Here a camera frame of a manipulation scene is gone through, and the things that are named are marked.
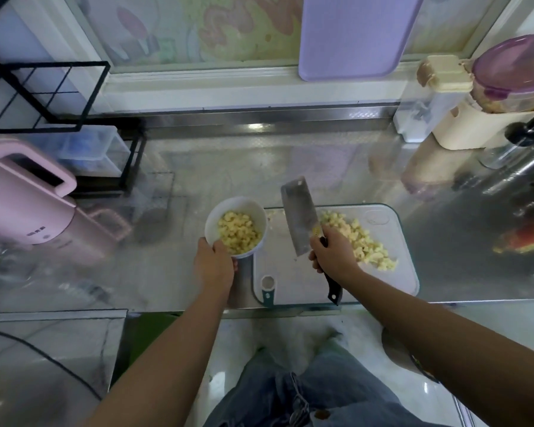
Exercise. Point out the person's right hand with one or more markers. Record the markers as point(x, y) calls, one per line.
point(334, 255)

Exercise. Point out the person's left hand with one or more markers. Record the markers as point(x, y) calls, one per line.
point(215, 267)

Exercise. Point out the pile of diced potato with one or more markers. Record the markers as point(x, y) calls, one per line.
point(365, 240)

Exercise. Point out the white bowl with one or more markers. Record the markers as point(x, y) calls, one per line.
point(215, 222)

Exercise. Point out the steel cleaver knife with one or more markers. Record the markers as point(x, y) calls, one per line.
point(300, 213)

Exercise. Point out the person's left forearm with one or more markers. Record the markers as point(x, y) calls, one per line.
point(151, 364)

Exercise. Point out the person's right forearm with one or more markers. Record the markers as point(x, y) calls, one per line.
point(458, 356)

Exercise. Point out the metal bowl with scraps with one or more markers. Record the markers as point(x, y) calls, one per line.
point(400, 351)

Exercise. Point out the person's blue jeans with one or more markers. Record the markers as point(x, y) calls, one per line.
point(303, 395)

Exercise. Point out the white cutting board green rim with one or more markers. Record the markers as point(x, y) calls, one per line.
point(400, 271)

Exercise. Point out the green mat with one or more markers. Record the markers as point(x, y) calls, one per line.
point(151, 329)

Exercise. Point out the clear plastic storage box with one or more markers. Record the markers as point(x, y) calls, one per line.
point(85, 151)

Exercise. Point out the clear container cream lid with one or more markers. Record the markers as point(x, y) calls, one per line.
point(436, 98)

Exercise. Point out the cream plastic canister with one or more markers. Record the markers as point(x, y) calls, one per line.
point(476, 127)

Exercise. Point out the steel bin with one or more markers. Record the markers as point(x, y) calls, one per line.
point(49, 369)

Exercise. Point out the pink kettle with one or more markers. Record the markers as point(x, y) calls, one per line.
point(22, 200)

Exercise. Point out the glass bottle black cap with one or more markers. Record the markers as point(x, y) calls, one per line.
point(512, 142)

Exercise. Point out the purple plastic cutting board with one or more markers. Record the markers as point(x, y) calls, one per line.
point(360, 35)

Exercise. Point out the black metal rack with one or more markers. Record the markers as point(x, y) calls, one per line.
point(62, 98)

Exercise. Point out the purple lid food container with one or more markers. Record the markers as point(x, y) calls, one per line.
point(516, 75)

